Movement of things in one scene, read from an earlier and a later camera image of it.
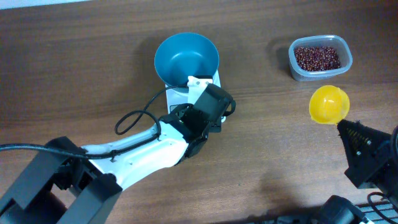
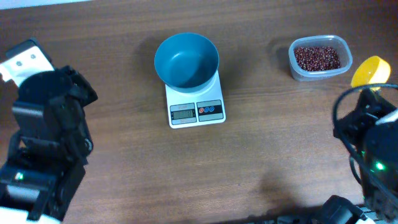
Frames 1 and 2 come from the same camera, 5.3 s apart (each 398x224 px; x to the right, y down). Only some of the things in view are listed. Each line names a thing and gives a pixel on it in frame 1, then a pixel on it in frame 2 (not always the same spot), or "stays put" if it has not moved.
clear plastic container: x=318 y=57 stays put
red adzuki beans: x=316 y=58 stays put
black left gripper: x=222 y=112 to x=82 y=90
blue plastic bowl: x=185 y=54 stays put
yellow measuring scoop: x=329 y=104 to x=373 y=70
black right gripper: x=370 y=165 to x=368 y=101
